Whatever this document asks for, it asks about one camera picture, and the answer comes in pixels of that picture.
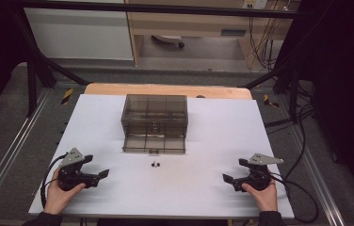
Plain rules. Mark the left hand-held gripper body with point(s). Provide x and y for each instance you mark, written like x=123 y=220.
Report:
x=71 y=179

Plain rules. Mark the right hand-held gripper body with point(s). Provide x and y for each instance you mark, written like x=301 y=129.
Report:
x=257 y=175

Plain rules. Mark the person's right hand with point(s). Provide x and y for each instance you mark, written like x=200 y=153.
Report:
x=264 y=197

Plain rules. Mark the person's left hand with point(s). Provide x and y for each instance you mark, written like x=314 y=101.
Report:
x=55 y=197

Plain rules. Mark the white board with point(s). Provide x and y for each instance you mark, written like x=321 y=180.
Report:
x=203 y=188

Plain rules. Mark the transparent grey drawer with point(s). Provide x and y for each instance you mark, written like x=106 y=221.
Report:
x=153 y=142

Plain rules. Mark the left orange clamp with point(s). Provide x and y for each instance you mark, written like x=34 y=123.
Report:
x=67 y=96

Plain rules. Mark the orange clamp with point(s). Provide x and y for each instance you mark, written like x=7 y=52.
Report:
x=67 y=96
x=270 y=101

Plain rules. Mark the right orange clamp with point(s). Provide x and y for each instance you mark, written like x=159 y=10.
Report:
x=270 y=101

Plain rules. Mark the transparent grey drawer box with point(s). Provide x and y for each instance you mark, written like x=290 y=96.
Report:
x=154 y=113

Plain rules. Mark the wooden table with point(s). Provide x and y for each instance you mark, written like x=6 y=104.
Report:
x=165 y=89

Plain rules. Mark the white cabinet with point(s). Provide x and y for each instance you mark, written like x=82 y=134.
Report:
x=77 y=34

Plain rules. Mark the chair base with caster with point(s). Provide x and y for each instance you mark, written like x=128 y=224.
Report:
x=168 y=39

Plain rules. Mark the aluminium rail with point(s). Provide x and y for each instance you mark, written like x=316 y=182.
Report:
x=12 y=150
x=319 y=182

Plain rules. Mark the white wall socket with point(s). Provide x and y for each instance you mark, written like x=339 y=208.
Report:
x=255 y=3

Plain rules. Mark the black metal frame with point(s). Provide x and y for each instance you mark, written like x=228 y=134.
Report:
x=153 y=8

